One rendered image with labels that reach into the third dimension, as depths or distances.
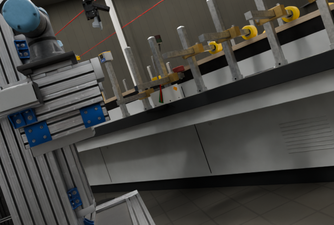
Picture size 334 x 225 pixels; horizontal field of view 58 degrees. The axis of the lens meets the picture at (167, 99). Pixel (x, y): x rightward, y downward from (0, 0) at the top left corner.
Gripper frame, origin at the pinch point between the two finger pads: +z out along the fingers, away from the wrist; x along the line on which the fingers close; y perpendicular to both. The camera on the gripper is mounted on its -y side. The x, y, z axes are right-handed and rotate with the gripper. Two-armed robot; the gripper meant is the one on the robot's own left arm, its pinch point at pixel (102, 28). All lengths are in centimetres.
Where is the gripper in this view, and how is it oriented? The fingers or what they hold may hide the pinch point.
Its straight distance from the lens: 211.7
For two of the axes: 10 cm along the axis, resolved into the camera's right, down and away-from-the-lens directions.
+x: 2.1, -0.7, -9.7
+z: 3.3, 9.4, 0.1
